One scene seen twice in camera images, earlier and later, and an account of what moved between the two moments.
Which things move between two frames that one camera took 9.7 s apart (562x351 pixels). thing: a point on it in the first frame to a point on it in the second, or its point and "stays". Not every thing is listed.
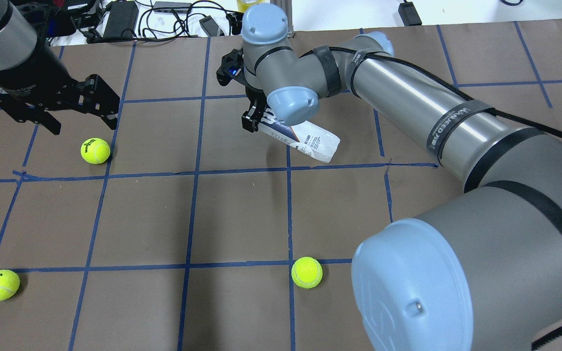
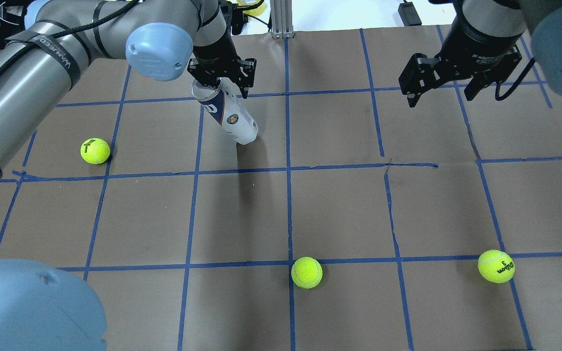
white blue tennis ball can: (309, 139) to (225, 104)
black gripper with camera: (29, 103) to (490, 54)
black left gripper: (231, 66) to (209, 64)
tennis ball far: (307, 272) stays
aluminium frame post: (286, 5) stays
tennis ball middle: (95, 150) stays
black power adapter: (409, 14) stays
